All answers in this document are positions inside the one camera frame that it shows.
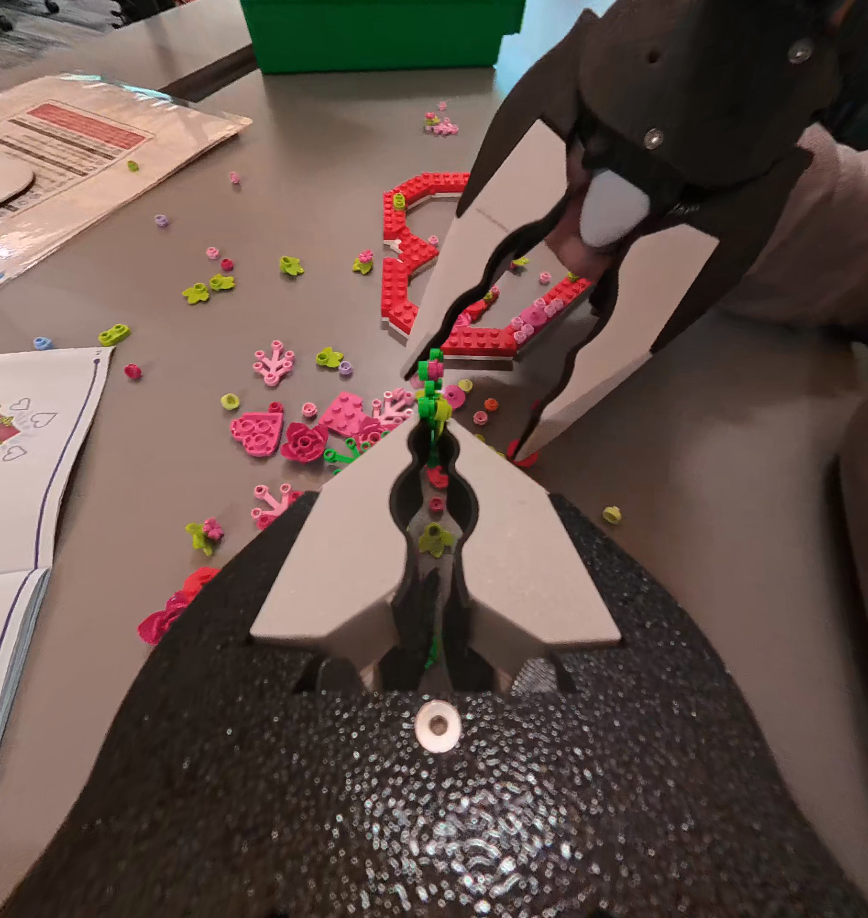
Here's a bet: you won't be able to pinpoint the person's right hand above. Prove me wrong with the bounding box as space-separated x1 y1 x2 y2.
549 203 623 289

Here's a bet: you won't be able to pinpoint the clear bag with printed sheet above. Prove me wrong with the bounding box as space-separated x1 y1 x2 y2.
0 72 254 302

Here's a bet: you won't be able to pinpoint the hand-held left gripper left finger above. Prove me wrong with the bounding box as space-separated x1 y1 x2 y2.
249 418 435 693

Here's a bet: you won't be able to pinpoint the magenta rose brick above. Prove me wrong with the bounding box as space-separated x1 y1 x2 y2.
138 591 191 645
281 423 330 466

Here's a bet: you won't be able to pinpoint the scattered small loose bricks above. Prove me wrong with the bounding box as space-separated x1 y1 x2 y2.
32 108 625 560

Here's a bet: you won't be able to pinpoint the bare green brick stem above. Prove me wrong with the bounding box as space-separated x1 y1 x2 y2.
324 439 377 474

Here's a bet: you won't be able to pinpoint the green plastic bin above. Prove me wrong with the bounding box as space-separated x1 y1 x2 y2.
239 0 527 76

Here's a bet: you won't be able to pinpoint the red heart brick frame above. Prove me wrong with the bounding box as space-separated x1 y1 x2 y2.
381 171 594 360

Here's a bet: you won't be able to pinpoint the light pink branch brick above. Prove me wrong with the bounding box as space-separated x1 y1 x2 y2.
253 340 296 388
373 389 417 431
251 484 306 521

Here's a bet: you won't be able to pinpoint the green vine brick stem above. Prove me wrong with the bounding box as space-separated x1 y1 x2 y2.
414 349 455 478

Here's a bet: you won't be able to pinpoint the open instruction booklet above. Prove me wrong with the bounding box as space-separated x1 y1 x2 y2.
0 346 115 819

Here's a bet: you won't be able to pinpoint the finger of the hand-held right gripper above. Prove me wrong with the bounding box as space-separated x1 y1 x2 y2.
513 226 720 463
401 117 572 380

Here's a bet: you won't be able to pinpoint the person's right forearm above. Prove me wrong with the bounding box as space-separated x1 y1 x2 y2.
714 125 868 345

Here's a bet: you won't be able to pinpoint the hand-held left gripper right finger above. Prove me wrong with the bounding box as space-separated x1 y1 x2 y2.
444 419 625 693

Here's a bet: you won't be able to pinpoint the pink heart brick plate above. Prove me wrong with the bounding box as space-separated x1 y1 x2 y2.
231 410 286 459
319 393 381 440

